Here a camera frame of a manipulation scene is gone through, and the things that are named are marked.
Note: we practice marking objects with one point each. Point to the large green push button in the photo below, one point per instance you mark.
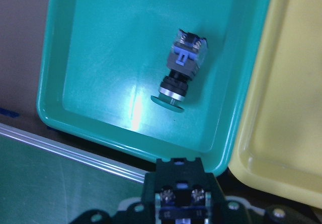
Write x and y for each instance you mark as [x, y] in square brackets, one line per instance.
[182, 193]

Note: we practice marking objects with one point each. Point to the green conveyor belt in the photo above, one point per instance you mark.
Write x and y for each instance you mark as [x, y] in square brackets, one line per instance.
[45, 181]

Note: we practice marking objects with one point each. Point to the yellow plastic tray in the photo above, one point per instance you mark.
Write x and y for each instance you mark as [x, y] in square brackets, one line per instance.
[278, 146]

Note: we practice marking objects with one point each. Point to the green plastic tray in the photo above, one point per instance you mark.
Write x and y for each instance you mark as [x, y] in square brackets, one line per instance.
[104, 59]

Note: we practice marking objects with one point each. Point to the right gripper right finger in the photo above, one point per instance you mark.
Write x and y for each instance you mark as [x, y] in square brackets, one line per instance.
[223, 210]

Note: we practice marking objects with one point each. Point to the small green push button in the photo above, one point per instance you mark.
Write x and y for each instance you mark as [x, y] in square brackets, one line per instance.
[185, 59]

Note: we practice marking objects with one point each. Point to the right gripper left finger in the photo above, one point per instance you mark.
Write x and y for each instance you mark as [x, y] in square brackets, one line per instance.
[143, 211]

